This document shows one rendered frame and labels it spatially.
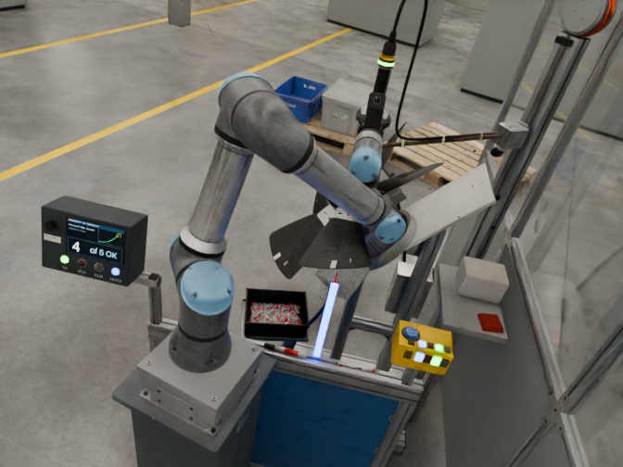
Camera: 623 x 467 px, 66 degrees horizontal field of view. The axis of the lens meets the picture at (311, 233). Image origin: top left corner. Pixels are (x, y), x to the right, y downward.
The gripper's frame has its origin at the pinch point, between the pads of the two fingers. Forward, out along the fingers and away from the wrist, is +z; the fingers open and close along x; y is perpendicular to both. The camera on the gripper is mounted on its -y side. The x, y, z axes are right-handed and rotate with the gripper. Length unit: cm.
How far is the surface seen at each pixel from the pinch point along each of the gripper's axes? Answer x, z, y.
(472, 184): 39.4, 13.3, 24.8
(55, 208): -79, -42, 30
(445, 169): 83, 263, 143
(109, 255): -63, -45, 40
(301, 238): -15, -1, 53
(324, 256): -4.8, -23.8, 40.4
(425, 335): 29, -39, 49
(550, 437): 70, -51, 66
